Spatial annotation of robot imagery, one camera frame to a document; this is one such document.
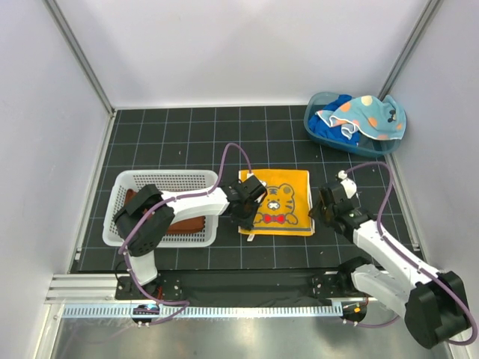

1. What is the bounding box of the blue patterned towel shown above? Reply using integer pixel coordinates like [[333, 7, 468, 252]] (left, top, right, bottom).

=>
[[238, 169, 315, 236]]

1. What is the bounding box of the light blue polka-dot towel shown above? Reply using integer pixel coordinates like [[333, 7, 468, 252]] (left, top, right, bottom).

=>
[[320, 95, 406, 141]]

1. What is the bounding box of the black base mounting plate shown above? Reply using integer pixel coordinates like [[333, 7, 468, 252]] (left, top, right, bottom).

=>
[[115, 271, 370, 306]]

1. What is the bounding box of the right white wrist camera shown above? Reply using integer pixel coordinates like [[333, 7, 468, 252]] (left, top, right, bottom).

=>
[[337, 171, 357, 200]]

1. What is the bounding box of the aluminium frame post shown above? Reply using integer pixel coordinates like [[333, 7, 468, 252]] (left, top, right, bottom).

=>
[[42, 0, 115, 116], [378, 0, 444, 99]]

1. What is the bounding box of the white perforated plastic basket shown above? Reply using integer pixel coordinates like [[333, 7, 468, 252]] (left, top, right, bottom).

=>
[[102, 170, 219, 248]]

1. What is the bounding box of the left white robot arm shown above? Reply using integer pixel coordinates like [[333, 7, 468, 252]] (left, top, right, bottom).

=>
[[113, 175, 267, 299]]

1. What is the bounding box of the bright blue cloth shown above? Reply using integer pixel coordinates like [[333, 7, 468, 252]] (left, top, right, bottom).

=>
[[308, 94, 359, 143]]

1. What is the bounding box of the blue plastic tub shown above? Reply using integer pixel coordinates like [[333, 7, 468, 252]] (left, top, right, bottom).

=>
[[303, 92, 400, 158]]

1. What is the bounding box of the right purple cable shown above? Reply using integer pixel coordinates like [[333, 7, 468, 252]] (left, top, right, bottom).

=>
[[336, 161, 473, 347]]

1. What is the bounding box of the left aluminium frame post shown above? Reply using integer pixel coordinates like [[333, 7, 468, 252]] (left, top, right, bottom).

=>
[[42, 0, 115, 116]]

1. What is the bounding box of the aluminium front rail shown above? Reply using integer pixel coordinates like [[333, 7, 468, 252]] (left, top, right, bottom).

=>
[[45, 274, 117, 304]]

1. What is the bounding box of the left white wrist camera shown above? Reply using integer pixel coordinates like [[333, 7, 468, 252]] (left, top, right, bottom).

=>
[[246, 172, 267, 188]]

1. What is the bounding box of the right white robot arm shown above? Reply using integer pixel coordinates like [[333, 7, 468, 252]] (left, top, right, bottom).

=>
[[309, 178, 473, 349]]

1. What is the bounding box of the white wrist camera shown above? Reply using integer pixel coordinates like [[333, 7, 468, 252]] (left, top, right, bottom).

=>
[[337, 171, 357, 200], [246, 172, 267, 188]]

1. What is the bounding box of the brown towel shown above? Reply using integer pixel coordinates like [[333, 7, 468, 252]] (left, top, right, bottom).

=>
[[123, 188, 205, 235]]

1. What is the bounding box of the right aluminium frame post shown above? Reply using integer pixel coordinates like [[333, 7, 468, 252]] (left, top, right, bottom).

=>
[[378, 0, 444, 99]]

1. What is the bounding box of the slotted cable duct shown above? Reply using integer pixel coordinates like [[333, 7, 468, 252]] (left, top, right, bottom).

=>
[[62, 302, 343, 319]]

